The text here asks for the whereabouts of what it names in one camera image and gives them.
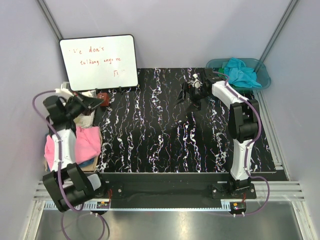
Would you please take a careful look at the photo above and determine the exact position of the grey white booklet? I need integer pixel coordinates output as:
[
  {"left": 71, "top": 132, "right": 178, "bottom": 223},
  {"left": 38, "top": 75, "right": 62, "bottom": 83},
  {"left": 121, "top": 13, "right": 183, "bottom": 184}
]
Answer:
[{"left": 74, "top": 90, "right": 97, "bottom": 128}]

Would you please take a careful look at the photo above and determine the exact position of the pink t shirt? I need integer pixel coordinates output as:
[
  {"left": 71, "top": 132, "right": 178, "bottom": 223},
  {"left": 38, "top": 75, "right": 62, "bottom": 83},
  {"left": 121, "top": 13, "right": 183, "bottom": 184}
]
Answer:
[{"left": 43, "top": 126, "right": 102, "bottom": 171}]

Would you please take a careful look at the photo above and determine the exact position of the white whiteboard black frame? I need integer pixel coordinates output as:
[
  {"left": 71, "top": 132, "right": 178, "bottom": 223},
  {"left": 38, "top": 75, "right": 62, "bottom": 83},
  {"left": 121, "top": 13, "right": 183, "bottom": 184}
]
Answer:
[{"left": 59, "top": 34, "right": 138, "bottom": 91}]

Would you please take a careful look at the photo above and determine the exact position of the dark red small box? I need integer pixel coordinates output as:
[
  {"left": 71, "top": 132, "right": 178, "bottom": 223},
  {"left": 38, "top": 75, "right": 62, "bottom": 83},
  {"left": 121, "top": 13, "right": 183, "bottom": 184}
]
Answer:
[{"left": 97, "top": 92, "right": 110, "bottom": 107}]

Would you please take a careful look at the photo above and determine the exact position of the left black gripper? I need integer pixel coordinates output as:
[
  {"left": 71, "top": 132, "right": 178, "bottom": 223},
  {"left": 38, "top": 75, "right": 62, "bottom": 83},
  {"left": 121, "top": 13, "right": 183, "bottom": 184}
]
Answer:
[{"left": 64, "top": 91, "right": 104, "bottom": 120}]

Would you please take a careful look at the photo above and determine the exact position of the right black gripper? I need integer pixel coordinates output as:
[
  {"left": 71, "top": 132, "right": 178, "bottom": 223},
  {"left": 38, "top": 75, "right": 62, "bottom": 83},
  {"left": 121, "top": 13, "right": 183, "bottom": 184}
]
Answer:
[{"left": 173, "top": 82, "right": 210, "bottom": 114}]

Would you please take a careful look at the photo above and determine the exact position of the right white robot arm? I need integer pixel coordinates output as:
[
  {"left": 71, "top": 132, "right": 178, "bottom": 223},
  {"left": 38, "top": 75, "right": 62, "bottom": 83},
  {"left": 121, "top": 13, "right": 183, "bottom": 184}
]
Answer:
[{"left": 175, "top": 68, "right": 262, "bottom": 199}]

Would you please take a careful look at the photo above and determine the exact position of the white slotted cable duct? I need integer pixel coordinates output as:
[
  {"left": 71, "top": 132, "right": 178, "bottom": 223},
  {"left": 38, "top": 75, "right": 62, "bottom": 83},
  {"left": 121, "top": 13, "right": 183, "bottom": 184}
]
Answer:
[{"left": 44, "top": 201, "right": 236, "bottom": 211}]

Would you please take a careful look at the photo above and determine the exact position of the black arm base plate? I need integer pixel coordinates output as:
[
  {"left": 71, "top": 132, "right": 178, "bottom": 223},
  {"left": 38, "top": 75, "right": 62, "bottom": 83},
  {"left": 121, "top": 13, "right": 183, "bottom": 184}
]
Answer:
[{"left": 101, "top": 173, "right": 257, "bottom": 211}]

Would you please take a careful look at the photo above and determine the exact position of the green t shirt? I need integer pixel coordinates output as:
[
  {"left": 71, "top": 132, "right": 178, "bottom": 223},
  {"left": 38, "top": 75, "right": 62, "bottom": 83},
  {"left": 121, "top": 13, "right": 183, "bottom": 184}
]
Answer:
[{"left": 218, "top": 68, "right": 225, "bottom": 74}]

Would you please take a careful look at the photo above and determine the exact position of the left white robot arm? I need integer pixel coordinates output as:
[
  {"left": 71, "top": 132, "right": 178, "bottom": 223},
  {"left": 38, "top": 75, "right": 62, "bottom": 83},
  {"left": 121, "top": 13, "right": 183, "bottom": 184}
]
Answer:
[{"left": 42, "top": 92, "right": 108, "bottom": 213}]

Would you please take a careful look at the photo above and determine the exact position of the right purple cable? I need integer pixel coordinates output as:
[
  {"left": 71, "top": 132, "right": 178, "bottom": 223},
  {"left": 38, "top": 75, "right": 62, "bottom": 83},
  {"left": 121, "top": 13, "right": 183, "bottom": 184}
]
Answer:
[{"left": 207, "top": 71, "right": 271, "bottom": 217}]

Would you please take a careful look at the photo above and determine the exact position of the aluminium extrusion rail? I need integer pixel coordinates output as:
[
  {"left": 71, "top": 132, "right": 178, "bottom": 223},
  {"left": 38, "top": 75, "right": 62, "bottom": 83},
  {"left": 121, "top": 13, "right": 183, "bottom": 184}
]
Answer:
[{"left": 33, "top": 181, "right": 306, "bottom": 202}]

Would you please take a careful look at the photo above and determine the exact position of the black marbled table mat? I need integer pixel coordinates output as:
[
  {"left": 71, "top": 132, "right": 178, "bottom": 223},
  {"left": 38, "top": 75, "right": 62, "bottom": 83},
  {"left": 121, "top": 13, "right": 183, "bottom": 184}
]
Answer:
[{"left": 98, "top": 67, "right": 277, "bottom": 174}]

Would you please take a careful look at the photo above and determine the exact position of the folded blue t shirt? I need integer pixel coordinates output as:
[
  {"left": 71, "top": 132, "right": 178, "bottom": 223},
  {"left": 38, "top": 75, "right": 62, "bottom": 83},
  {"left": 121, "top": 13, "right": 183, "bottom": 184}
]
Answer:
[{"left": 78, "top": 157, "right": 96, "bottom": 168}]

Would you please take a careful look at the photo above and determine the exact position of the teal plastic basin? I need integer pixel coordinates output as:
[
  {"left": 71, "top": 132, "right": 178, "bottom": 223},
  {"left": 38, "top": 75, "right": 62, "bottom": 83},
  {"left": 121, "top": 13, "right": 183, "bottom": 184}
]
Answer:
[{"left": 205, "top": 58, "right": 271, "bottom": 92}]

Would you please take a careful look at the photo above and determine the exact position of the turquoise t shirt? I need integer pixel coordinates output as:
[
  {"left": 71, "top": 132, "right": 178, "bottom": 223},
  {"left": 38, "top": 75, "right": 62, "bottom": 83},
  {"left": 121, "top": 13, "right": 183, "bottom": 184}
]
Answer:
[{"left": 222, "top": 57, "right": 262, "bottom": 88}]

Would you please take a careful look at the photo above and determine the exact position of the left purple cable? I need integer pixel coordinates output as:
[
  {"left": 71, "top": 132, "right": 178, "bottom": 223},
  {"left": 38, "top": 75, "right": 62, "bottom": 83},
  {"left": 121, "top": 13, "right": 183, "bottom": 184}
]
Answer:
[{"left": 32, "top": 89, "right": 111, "bottom": 240}]

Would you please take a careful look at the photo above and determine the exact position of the purple cable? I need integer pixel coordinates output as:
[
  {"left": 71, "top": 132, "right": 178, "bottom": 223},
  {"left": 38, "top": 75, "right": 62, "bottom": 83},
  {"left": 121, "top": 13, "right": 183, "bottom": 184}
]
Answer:
[
  {"left": 32, "top": 89, "right": 111, "bottom": 240},
  {"left": 207, "top": 71, "right": 271, "bottom": 217}
]

